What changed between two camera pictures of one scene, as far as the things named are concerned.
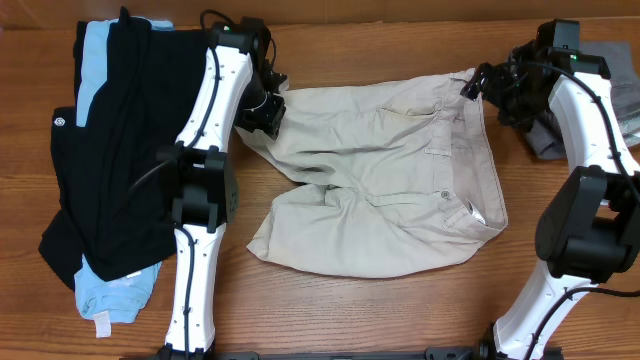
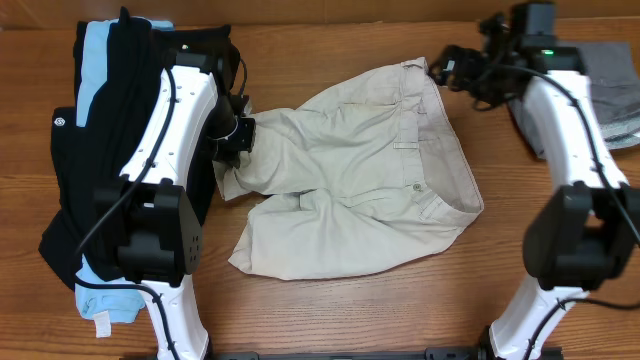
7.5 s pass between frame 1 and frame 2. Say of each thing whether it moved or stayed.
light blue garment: stayed
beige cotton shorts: moved
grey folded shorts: stayed
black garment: stayed
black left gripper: moved
